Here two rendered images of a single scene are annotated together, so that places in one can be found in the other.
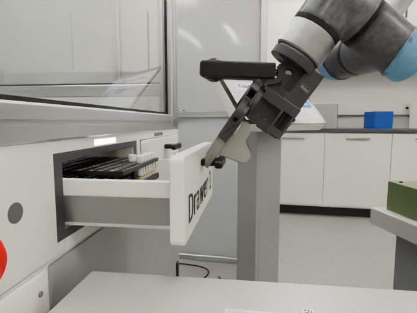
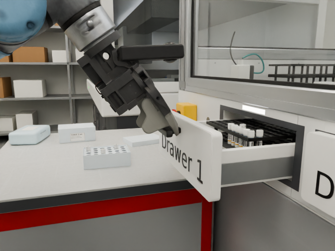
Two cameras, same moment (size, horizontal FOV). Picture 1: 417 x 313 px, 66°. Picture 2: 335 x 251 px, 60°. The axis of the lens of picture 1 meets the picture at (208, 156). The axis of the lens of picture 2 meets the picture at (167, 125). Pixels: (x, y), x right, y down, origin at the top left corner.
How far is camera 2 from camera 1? 1.04 m
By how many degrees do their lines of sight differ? 150
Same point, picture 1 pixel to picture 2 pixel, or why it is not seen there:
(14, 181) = (208, 109)
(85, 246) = not seen: hidden behind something
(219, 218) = not seen: outside the picture
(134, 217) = not seen: hidden behind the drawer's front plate
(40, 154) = (216, 102)
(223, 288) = (143, 179)
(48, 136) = (217, 95)
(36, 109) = (214, 83)
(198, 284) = (156, 178)
